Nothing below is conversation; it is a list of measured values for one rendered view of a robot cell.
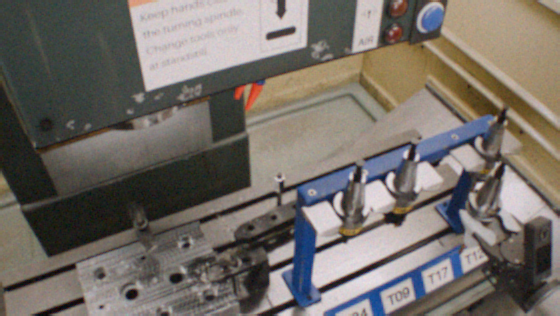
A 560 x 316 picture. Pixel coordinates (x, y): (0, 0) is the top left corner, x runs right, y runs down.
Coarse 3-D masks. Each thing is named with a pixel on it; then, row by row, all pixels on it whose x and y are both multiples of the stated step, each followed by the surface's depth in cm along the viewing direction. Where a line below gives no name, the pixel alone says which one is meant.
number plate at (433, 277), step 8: (440, 264) 107; (448, 264) 108; (424, 272) 106; (432, 272) 106; (440, 272) 107; (448, 272) 108; (424, 280) 106; (432, 280) 106; (440, 280) 107; (448, 280) 108; (432, 288) 107
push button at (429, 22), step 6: (432, 6) 50; (438, 6) 50; (426, 12) 50; (432, 12) 50; (438, 12) 50; (426, 18) 50; (432, 18) 50; (438, 18) 51; (426, 24) 51; (432, 24) 51; (438, 24) 52; (426, 30) 52
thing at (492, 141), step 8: (496, 120) 90; (488, 128) 92; (496, 128) 90; (504, 128) 90; (488, 136) 92; (496, 136) 91; (480, 144) 95; (488, 144) 92; (496, 144) 92; (496, 152) 93
